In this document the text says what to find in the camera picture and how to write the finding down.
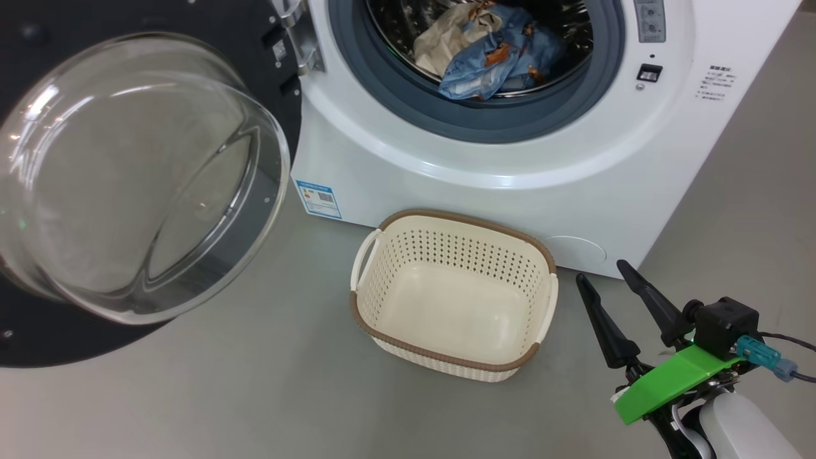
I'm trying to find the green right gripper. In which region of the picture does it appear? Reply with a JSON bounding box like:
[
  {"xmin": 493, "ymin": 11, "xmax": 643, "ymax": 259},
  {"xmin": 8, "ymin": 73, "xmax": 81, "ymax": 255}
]
[{"xmin": 576, "ymin": 259, "xmax": 747, "ymax": 459}]

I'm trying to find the blue garment with bear print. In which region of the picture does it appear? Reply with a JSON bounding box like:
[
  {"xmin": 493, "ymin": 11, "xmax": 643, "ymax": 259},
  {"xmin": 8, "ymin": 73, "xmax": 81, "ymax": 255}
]
[{"xmin": 439, "ymin": 6, "xmax": 569, "ymax": 101}]

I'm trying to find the blue garment with orange patch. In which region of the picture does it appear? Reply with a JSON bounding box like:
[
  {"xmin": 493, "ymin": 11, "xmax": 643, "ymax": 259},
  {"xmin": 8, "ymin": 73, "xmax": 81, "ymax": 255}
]
[{"xmin": 413, "ymin": 2, "xmax": 504, "ymax": 78}]

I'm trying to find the black round glass washer door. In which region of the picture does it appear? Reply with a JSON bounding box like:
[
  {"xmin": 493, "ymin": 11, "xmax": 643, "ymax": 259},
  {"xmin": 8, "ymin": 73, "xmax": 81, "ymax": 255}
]
[{"xmin": 0, "ymin": 0, "xmax": 303, "ymax": 368}]

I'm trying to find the white front-load washing machine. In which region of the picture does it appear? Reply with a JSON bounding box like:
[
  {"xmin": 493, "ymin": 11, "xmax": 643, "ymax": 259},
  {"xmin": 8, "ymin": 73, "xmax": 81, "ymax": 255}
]
[{"xmin": 290, "ymin": 0, "xmax": 803, "ymax": 279}]

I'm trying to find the grey rubber door gasket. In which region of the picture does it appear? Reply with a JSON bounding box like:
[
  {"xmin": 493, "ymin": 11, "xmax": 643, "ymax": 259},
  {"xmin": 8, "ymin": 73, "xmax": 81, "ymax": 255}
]
[{"xmin": 328, "ymin": 0, "xmax": 625, "ymax": 144}]

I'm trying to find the steel perforated washer drum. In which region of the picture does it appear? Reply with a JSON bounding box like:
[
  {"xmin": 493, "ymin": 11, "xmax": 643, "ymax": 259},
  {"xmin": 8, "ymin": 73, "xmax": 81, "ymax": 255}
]
[{"xmin": 367, "ymin": 0, "xmax": 594, "ymax": 99}]

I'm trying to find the metal door hinge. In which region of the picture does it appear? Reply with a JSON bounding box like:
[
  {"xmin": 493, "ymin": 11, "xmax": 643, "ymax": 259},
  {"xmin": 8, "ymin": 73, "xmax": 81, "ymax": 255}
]
[{"xmin": 271, "ymin": 0, "xmax": 326, "ymax": 76}]

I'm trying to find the round white filter cover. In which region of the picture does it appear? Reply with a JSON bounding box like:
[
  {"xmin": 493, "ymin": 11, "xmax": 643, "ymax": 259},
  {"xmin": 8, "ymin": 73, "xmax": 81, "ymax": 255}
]
[{"xmin": 542, "ymin": 236, "xmax": 608, "ymax": 268}]

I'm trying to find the cream perforated laundry basket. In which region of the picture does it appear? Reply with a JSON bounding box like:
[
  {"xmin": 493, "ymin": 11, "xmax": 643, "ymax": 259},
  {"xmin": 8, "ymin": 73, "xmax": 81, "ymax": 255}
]
[{"xmin": 349, "ymin": 209, "xmax": 560, "ymax": 383}]

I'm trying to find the printed text label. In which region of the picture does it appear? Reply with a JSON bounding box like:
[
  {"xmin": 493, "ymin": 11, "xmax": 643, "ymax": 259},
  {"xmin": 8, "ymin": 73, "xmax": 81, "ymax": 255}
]
[{"xmin": 696, "ymin": 64, "xmax": 738, "ymax": 103}]

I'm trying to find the grey warning sticker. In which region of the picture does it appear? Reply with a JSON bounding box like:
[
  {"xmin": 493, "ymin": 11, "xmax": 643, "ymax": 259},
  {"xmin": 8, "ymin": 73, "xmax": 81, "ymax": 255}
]
[{"xmin": 634, "ymin": 0, "xmax": 667, "ymax": 43}]

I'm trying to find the blue energy label sticker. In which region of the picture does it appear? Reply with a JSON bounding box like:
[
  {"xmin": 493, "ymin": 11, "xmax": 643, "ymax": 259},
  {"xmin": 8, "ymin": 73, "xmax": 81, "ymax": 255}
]
[{"xmin": 295, "ymin": 180, "xmax": 343, "ymax": 220}]

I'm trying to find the teal right camera connector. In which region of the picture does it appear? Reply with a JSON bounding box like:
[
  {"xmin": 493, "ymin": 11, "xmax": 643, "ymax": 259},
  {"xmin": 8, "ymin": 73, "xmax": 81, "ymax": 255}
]
[{"xmin": 736, "ymin": 336, "xmax": 799, "ymax": 383}]

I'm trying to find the thin black camera cable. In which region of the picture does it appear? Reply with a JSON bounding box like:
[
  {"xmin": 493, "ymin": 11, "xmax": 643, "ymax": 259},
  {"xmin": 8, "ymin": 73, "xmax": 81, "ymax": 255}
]
[{"xmin": 759, "ymin": 331, "xmax": 816, "ymax": 383}]

